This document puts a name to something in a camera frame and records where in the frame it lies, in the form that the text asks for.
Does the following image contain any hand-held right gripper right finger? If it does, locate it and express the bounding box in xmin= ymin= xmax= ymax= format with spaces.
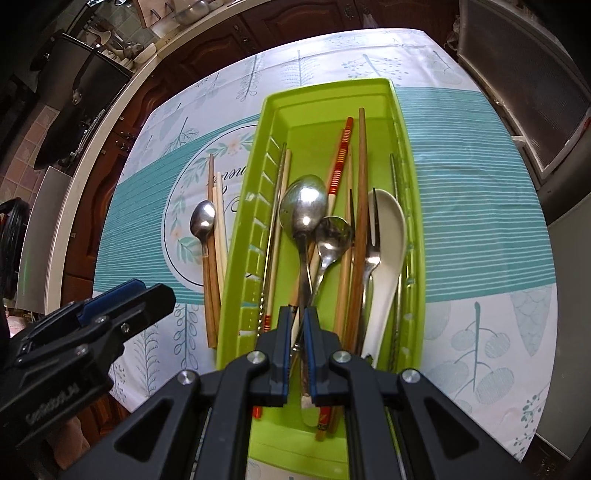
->
xmin=304 ymin=307 xmax=514 ymax=480

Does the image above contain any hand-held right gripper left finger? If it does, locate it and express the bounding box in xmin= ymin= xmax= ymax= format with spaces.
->
xmin=78 ymin=306 xmax=293 ymax=480

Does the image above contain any metal fork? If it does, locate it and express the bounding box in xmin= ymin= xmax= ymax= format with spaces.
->
xmin=360 ymin=187 xmax=385 ymax=356

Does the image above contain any medium metal spoon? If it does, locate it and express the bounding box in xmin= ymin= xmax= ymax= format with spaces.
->
xmin=293 ymin=215 xmax=355 ymax=358

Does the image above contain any leaf printed teal tablecloth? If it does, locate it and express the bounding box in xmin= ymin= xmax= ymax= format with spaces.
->
xmin=92 ymin=28 xmax=557 ymax=462

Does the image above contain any small metal spoon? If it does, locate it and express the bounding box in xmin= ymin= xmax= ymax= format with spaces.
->
xmin=189 ymin=202 xmax=218 ymax=258

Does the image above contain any white ceramic spoon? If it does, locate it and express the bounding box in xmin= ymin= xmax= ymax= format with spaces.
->
xmin=361 ymin=188 xmax=408 ymax=367

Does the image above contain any large metal spoon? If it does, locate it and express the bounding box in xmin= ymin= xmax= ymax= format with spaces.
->
xmin=279 ymin=174 xmax=329 ymax=324

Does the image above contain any beige countertop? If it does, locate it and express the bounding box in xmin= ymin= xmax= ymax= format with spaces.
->
xmin=46 ymin=0 xmax=264 ymax=324

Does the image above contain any metal bowl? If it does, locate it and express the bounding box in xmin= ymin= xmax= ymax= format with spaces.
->
xmin=173 ymin=0 xmax=213 ymax=26

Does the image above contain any black round object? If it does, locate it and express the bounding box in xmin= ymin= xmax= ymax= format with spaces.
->
xmin=0 ymin=198 xmax=29 ymax=301

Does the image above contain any red striped cream chopstick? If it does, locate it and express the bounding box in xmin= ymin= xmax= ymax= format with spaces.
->
xmin=288 ymin=117 xmax=355 ymax=310

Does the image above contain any metal chopstick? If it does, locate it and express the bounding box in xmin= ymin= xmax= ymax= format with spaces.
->
xmin=261 ymin=142 xmax=287 ymax=324

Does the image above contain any green plastic utensil tray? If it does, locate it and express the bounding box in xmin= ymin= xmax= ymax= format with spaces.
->
xmin=216 ymin=78 xmax=426 ymax=480

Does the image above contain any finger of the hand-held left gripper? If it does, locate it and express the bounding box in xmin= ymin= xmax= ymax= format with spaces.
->
xmin=76 ymin=279 xmax=148 ymax=325
xmin=78 ymin=284 xmax=176 ymax=365

